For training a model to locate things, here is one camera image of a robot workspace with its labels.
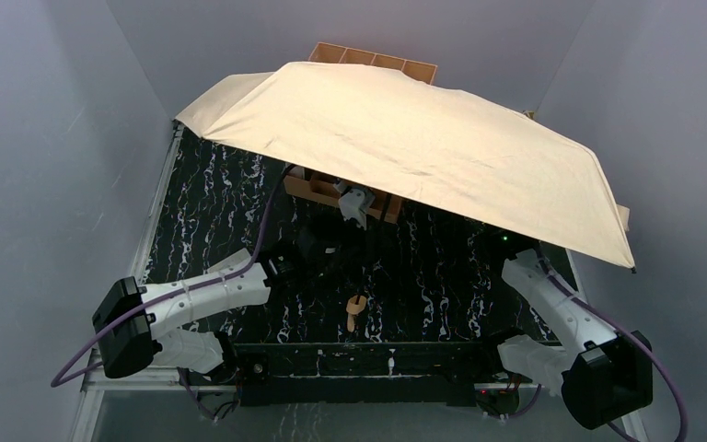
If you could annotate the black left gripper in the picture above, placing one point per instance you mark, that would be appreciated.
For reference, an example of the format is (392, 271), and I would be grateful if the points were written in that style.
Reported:
(341, 230)

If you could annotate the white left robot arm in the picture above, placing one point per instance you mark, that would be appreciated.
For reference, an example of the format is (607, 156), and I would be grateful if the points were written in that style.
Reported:
(145, 325)

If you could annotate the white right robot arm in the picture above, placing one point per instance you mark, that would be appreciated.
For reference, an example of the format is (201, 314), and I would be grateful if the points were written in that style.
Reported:
(599, 373)

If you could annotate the orange plastic desk organizer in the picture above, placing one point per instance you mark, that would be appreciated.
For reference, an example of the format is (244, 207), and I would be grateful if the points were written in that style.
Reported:
(318, 187)

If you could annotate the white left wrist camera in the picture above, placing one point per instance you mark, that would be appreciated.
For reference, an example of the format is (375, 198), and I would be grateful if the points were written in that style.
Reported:
(354, 202)

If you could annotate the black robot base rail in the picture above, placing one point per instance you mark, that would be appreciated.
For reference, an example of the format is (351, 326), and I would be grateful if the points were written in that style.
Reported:
(455, 374)

